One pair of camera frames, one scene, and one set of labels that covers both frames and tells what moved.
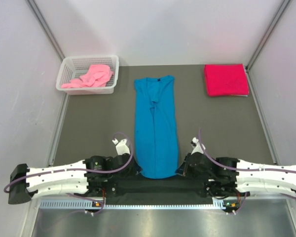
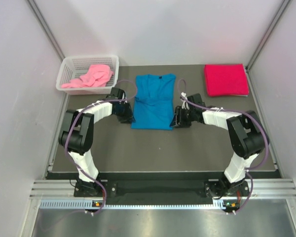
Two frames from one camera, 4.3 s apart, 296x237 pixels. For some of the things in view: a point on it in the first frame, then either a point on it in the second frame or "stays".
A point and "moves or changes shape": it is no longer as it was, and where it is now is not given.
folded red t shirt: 226,79 stays
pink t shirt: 98,75 stays
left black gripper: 132,171 to 128,117
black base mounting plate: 129,189 stays
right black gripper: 184,170 to 177,121
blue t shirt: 156,126 moves or changes shape
